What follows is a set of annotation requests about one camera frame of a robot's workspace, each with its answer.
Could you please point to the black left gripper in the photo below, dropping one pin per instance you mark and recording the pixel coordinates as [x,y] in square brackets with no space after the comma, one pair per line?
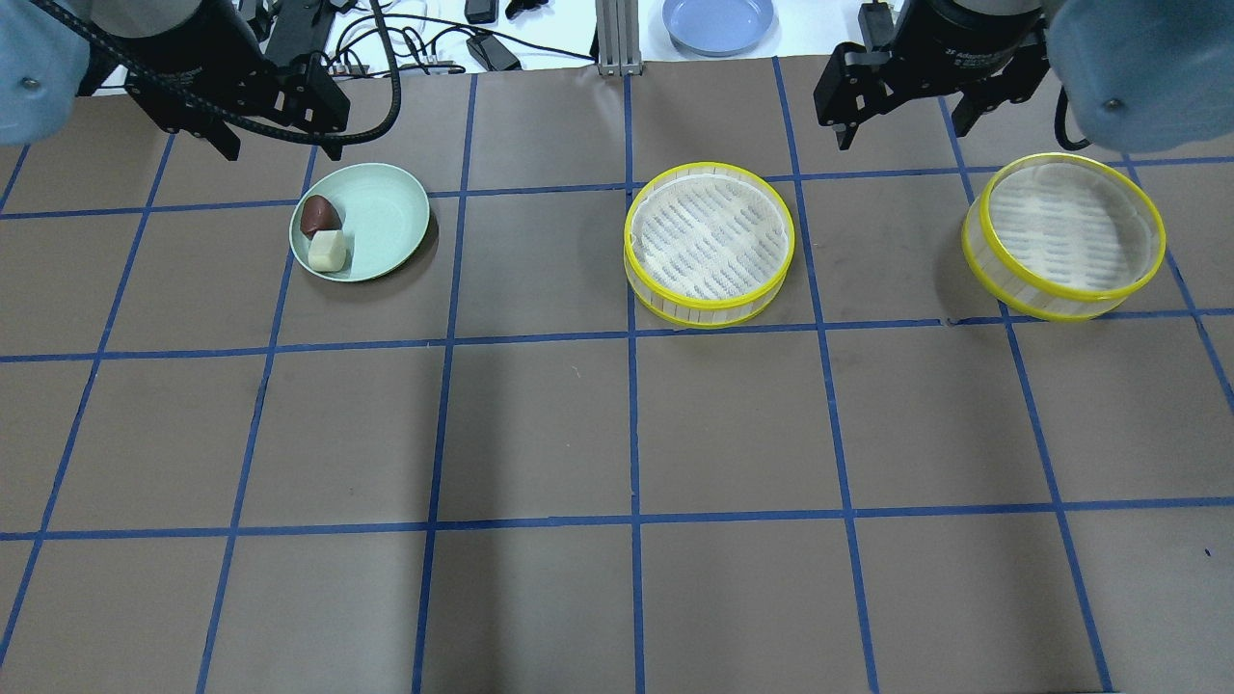
[205,60]

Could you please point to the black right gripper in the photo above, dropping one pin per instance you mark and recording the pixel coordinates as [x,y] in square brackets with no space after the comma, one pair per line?
[974,46]

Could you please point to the brown bun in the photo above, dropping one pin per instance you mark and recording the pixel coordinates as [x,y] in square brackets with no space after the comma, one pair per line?
[318,214]

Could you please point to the white bun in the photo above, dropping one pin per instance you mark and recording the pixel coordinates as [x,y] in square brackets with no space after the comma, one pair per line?
[328,251]

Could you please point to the yellow steamer basket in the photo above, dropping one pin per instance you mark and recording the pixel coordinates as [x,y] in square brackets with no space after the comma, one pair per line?
[1060,237]
[707,245]

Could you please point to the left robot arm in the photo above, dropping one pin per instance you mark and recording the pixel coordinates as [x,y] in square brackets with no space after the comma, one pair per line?
[53,52]

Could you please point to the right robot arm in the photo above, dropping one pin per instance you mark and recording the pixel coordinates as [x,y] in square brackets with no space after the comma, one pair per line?
[1135,76]

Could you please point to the light green plate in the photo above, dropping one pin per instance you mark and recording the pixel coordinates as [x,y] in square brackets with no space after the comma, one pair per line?
[383,213]

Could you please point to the blue plate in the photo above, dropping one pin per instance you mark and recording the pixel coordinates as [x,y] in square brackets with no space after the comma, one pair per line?
[717,28]

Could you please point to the black power adapter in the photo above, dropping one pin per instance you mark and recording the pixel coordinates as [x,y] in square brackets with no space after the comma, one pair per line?
[491,54]

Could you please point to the aluminium frame post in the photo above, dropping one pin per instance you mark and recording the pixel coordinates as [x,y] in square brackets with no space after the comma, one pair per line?
[617,35]

